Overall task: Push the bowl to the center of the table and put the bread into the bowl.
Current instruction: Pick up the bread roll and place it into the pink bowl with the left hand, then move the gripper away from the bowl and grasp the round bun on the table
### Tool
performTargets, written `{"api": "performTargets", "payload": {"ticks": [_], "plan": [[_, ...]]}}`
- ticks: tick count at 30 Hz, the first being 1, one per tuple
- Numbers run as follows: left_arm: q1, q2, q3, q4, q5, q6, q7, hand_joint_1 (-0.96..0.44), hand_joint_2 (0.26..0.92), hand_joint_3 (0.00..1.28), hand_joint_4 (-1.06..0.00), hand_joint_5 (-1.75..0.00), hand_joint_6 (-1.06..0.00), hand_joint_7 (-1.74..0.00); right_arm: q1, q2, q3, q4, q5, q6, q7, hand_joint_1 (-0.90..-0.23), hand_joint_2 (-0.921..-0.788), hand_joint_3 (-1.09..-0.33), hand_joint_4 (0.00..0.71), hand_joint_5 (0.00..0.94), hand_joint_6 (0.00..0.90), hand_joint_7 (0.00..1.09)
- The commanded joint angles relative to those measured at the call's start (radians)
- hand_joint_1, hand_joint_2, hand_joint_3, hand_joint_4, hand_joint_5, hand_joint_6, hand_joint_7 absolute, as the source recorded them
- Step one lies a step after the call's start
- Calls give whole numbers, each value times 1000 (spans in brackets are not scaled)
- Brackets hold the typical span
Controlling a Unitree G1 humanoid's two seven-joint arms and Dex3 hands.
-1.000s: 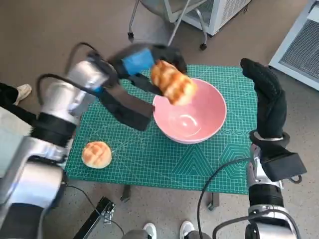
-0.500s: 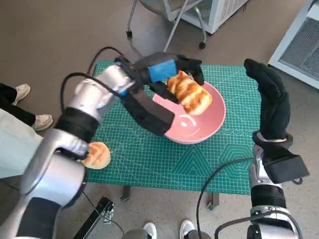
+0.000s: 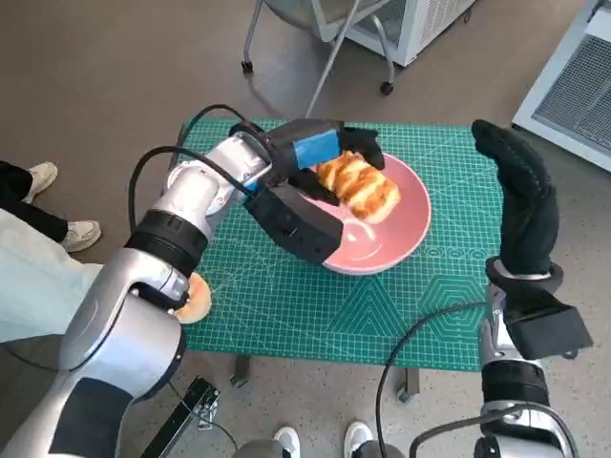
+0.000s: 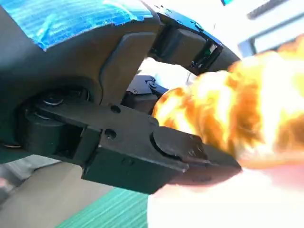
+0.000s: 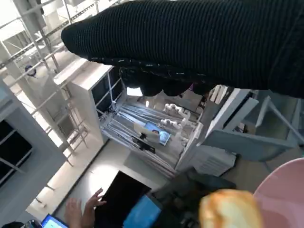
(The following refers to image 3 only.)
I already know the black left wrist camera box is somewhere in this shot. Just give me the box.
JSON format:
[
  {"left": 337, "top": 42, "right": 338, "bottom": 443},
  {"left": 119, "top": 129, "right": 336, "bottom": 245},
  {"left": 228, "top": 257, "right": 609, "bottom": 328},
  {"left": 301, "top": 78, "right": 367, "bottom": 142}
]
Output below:
[{"left": 242, "top": 183, "right": 345, "bottom": 266}]

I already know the green cutting mat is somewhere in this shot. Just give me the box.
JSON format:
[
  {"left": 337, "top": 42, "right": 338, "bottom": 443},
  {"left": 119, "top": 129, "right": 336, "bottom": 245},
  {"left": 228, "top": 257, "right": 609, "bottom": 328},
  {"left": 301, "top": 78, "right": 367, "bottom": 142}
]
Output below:
[{"left": 179, "top": 118, "right": 505, "bottom": 373}]

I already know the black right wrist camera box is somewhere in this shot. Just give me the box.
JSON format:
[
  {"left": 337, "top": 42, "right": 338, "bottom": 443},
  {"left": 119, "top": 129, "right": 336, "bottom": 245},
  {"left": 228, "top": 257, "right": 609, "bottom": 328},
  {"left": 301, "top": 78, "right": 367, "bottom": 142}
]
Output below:
[{"left": 505, "top": 290, "right": 595, "bottom": 362}]

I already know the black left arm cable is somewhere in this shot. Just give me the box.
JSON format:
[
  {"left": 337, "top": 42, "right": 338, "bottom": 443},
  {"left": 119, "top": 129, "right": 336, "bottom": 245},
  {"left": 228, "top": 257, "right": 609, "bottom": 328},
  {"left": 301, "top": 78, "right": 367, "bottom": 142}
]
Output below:
[
  {"left": 169, "top": 103, "right": 268, "bottom": 168},
  {"left": 128, "top": 145, "right": 254, "bottom": 230}
]

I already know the grey wheeled chair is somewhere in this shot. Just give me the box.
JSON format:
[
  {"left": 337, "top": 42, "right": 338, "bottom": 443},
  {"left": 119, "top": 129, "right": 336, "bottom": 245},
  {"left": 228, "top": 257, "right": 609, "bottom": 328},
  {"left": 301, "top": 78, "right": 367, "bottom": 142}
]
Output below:
[{"left": 241, "top": 0, "right": 397, "bottom": 118}]

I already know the black metal stand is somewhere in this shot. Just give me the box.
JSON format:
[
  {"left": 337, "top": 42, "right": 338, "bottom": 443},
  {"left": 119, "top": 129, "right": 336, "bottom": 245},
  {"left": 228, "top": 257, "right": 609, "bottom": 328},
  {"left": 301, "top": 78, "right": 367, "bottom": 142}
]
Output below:
[{"left": 140, "top": 376, "right": 221, "bottom": 458}]

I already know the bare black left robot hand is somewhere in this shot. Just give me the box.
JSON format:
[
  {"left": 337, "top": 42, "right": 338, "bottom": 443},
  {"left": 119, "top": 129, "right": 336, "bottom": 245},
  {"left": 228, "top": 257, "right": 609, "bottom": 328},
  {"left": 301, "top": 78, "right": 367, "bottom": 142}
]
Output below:
[{"left": 266, "top": 118, "right": 386, "bottom": 208}]

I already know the person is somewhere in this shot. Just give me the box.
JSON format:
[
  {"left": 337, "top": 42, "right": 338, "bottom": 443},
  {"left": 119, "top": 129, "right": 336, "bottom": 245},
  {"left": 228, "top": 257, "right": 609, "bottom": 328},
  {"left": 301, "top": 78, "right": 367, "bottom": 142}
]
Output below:
[
  {"left": 0, "top": 209, "right": 106, "bottom": 344},
  {"left": 0, "top": 160, "right": 102, "bottom": 254}
]

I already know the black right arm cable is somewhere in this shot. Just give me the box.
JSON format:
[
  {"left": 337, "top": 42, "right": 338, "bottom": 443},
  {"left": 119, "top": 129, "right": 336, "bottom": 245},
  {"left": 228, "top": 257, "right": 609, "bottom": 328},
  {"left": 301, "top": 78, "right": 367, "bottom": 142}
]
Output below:
[
  {"left": 410, "top": 405, "right": 564, "bottom": 458},
  {"left": 375, "top": 302, "right": 488, "bottom": 458}
]

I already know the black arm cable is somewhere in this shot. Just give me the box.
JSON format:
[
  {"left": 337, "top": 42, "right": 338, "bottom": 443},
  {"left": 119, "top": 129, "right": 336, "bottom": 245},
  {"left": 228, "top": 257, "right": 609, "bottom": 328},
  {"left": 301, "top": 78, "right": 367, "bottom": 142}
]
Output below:
[
  {"left": 375, "top": 302, "right": 488, "bottom": 458},
  {"left": 410, "top": 405, "right": 564, "bottom": 458},
  {"left": 128, "top": 145, "right": 254, "bottom": 230},
  {"left": 169, "top": 103, "right": 268, "bottom": 168}
]

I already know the pink bowl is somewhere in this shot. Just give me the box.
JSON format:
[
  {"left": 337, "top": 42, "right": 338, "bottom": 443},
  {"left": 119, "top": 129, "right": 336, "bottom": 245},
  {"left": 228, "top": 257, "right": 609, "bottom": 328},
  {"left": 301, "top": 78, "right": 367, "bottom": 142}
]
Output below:
[{"left": 305, "top": 152, "right": 432, "bottom": 276}]

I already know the grey table leg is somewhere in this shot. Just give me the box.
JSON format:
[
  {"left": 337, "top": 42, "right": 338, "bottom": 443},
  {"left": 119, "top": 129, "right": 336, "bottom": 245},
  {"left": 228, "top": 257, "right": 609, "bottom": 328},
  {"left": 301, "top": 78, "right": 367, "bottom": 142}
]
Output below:
[
  {"left": 395, "top": 366, "right": 421, "bottom": 405},
  {"left": 231, "top": 355, "right": 250, "bottom": 387}
]

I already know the white mesh cabinet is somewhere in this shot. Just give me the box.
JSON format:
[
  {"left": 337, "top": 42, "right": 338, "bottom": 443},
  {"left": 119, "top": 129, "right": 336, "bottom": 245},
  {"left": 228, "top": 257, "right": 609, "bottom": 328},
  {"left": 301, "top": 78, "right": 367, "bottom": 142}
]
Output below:
[
  {"left": 343, "top": 0, "right": 478, "bottom": 68},
  {"left": 511, "top": 0, "right": 611, "bottom": 174}
]

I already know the braided toy bread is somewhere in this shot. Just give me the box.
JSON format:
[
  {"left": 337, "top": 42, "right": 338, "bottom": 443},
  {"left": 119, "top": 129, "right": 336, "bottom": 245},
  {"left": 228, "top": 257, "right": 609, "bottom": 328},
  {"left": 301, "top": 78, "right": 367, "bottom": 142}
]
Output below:
[{"left": 317, "top": 151, "right": 400, "bottom": 224}]

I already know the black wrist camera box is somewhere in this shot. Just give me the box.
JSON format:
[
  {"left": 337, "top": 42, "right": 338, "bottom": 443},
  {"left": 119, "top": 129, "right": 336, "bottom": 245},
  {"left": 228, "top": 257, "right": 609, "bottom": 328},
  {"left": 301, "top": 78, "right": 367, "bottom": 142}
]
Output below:
[
  {"left": 242, "top": 183, "right": 345, "bottom": 266},
  {"left": 505, "top": 290, "right": 595, "bottom": 362}
]

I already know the thin black floor cable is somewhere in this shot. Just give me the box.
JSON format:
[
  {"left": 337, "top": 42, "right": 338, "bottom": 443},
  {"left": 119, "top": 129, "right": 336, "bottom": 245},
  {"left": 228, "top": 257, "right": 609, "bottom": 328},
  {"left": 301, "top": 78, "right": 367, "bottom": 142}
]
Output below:
[{"left": 166, "top": 381, "right": 240, "bottom": 458}]

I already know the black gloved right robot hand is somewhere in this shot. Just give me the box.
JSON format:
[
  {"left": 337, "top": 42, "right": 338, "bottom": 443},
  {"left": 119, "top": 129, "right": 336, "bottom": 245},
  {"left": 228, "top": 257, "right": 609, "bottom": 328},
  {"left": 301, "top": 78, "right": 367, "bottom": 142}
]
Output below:
[{"left": 471, "top": 118, "right": 560, "bottom": 276}]

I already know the round toy bread bun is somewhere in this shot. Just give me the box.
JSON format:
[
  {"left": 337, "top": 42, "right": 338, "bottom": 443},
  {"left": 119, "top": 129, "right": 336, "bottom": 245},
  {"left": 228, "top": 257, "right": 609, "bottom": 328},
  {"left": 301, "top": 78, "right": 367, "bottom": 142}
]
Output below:
[{"left": 176, "top": 276, "right": 213, "bottom": 325}]

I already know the white right robot foot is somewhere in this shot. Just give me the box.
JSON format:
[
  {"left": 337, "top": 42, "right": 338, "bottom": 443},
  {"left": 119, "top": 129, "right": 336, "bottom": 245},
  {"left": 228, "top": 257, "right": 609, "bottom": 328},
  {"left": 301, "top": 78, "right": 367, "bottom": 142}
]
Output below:
[{"left": 344, "top": 420, "right": 378, "bottom": 458}]

